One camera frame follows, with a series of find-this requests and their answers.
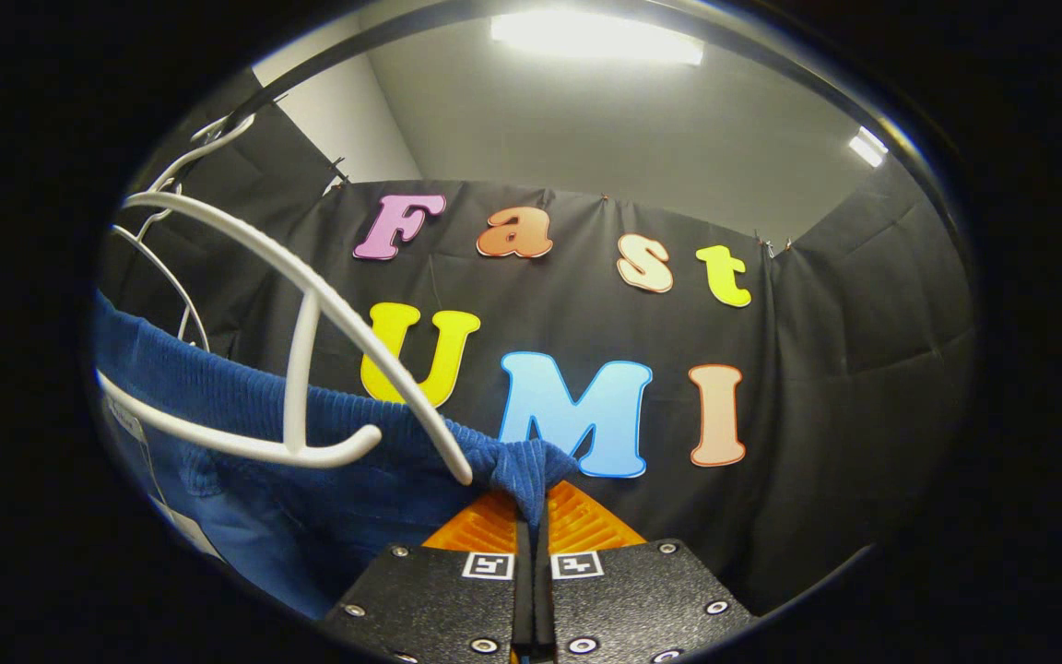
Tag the black metal clothes rack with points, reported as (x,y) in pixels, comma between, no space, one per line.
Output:
(310,57)

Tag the white plastic clothes hanger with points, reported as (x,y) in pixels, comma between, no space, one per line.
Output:
(181,287)
(300,369)

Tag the white paper hang tag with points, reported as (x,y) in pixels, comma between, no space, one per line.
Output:
(185,530)

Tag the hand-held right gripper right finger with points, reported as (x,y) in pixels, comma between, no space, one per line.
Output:
(632,599)

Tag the ceiling light panel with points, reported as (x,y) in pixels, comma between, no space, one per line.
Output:
(867,148)
(595,37)

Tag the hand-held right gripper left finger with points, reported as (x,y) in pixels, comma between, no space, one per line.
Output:
(439,604)

